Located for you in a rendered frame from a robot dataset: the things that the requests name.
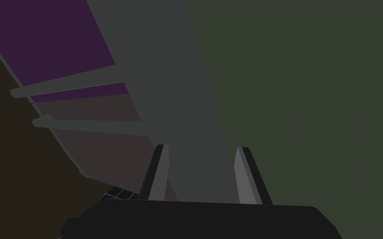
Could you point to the purple drawer front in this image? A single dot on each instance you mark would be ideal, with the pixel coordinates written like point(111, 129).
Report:
point(45, 39)

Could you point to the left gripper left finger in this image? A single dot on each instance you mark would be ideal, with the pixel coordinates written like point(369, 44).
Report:
point(158, 179)

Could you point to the grey cupboard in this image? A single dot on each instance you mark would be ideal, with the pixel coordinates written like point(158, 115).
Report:
point(171, 99)

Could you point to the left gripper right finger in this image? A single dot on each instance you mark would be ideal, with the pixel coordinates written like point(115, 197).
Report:
point(246, 182)

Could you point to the dark mauve drawer front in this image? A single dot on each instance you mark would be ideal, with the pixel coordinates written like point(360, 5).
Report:
point(111, 156)

